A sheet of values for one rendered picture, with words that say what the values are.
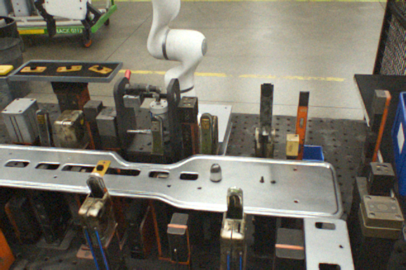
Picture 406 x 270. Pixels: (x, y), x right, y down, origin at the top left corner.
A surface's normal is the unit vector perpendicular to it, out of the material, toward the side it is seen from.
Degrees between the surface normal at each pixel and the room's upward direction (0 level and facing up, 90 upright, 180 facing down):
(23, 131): 90
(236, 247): 90
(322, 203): 0
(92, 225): 90
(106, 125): 90
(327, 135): 0
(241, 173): 0
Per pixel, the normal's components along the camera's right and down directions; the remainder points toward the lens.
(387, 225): -0.18, 0.53
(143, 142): -0.05, -0.83
